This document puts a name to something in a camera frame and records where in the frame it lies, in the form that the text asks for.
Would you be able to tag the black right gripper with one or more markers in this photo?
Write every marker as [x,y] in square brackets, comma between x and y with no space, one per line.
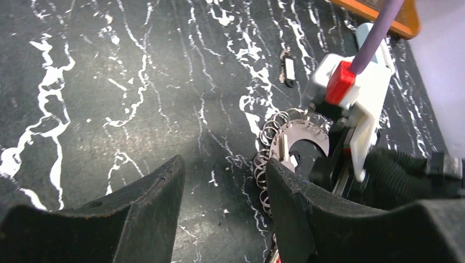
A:
[392,178]

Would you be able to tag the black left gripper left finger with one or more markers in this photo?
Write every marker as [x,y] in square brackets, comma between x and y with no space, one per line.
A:
[136,223]

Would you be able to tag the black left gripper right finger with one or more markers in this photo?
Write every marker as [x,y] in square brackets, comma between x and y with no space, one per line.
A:
[314,225]

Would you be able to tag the black key tag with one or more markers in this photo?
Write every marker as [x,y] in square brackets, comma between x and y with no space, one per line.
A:
[288,73]

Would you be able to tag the orange wooden two-tier shelf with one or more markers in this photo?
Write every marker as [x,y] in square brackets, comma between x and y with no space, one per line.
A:
[406,24]

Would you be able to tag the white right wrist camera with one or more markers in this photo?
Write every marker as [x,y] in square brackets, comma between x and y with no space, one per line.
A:
[365,99]

